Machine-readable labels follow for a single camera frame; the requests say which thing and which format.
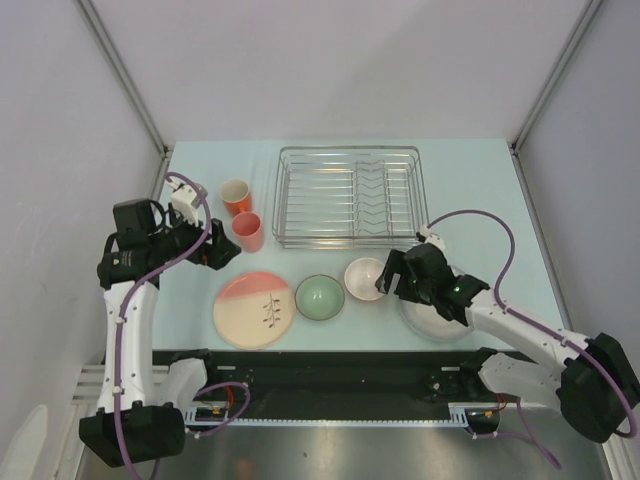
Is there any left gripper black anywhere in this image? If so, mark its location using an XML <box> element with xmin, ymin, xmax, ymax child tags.
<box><xmin>149</xmin><ymin>204</ymin><xmax>240</xmax><ymax>270</ymax></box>

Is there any white orange small bowl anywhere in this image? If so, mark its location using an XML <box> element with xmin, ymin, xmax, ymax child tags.
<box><xmin>344</xmin><ymin>257</ymin><xmax>385</xmax><ymax>301</ymax></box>

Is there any white ribbed plate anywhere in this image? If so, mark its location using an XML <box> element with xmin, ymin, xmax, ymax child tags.
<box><xmin>397</xmin><ymin>264</ymin><xmax>474</xmax><ymax>344</ymax></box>

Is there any pink cream leaf plate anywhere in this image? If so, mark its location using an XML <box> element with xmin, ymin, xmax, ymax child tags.
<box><xmin>213</xmin><ymin>271</ymin><xmax>296</xmax><ymax>350</ymax></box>

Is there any green ceramic bowl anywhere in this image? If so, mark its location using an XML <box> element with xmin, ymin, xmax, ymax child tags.
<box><xmin>295</xmin><ymin>274</ymin><xmax>345</xmax><ymax>321</ymax></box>

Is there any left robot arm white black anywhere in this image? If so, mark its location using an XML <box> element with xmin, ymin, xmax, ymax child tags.
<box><xmin>79</xmin><ymin>197</ymin><xmax>241</xmax><ymax>468</ymax></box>

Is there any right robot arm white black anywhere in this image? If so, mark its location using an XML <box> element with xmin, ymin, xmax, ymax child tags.
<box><xmin>375</xmin><ymin>243</ymin><xmax>639</xmax><ymax>444</ymax></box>

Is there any pink plastic cup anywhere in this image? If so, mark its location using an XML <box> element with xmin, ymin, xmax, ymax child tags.
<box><xmin>231</xmin><ymin>212</ymin><xmax>264</xmax><ymax>253</ymax></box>

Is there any orange mug white inside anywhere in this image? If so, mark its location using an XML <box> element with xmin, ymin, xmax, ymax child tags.
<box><xmin>219</xmin><ymin>179</ymin><xmax>253</xmax><ymax>217</ymax></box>

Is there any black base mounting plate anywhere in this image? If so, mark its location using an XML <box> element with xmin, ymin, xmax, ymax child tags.
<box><xmin>153</xmin><ymin>349</ymin><xmax>507</xmax><ymax>421</ymax></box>

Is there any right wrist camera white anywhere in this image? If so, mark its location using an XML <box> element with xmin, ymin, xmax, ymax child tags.
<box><xmin>416</xmin><ymin>225</ymin><xmax>446</xmax><ymax>252</ymax></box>

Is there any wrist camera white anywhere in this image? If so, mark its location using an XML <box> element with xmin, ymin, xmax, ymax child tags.
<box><xmin>416</xmin><ymin>225</ymin><xmax>446</xmax><ymax>252</ymax></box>
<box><xmin>167</xmin><ymin>180</ymin><xmax>208</xmax><ymax>226</ymax></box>

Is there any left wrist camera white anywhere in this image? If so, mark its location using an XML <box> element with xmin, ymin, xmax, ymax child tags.
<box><xmin>167</xmin><ymin>180</ymin><xmax>208</xmax><ymax>226</ymax></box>

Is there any metal wire dish rack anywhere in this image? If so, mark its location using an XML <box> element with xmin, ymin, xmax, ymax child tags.
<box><xmin>272</xmin><ymin>145</ymin><xmax>428</xmax><ymax>249</ymax></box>

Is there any white slotted cable duct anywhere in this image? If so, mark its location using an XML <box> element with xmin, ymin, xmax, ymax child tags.
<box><xmin>184</xmin><ymin>405</ymin><xmax>469</xmax><ymax>429</ymax></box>

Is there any left aluminium frame post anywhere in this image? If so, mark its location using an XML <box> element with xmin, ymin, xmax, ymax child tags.
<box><xmin>74</xmin><ymin>0</ymin><xmax>169</xmax><ymax>159</ymax></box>

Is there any aluminium frame post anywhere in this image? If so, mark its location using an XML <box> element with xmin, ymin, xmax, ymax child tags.
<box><xmin>510</xmin><ymin>0</ymin><xmax>606</xmax><ymax>155</ymax></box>
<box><xmin>74</xmin><ymin>0</ymin><xmax>169</xmax><ymax>159</ymax></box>

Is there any right aluminium frame post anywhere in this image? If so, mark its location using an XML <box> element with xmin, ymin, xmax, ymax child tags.
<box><xmin>510</xmin><ymin>0</ymin><xmax>606</xmax><ymax>155</ymax></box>

